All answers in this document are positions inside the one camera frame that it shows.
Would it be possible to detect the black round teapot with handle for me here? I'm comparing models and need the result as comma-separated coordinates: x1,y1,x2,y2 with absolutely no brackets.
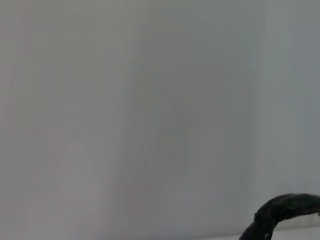
238,192,320,240

